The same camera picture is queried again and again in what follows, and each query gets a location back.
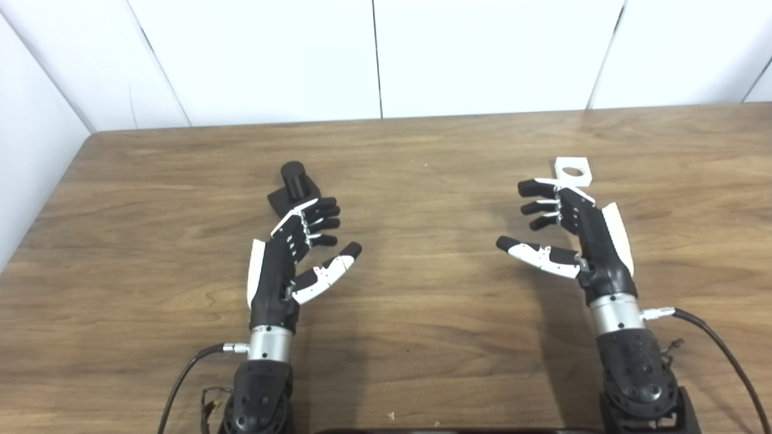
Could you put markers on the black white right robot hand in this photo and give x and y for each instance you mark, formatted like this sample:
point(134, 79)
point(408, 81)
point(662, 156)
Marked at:
point(603, 253)

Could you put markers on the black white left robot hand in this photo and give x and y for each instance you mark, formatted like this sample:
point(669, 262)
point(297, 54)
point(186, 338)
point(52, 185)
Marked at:
point(274, 283)

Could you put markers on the white square piece with hole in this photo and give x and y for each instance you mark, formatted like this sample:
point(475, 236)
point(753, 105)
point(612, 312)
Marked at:
point(584, 163)

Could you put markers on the black peg with square base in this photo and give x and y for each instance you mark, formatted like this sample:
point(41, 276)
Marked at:
point(294, 178)

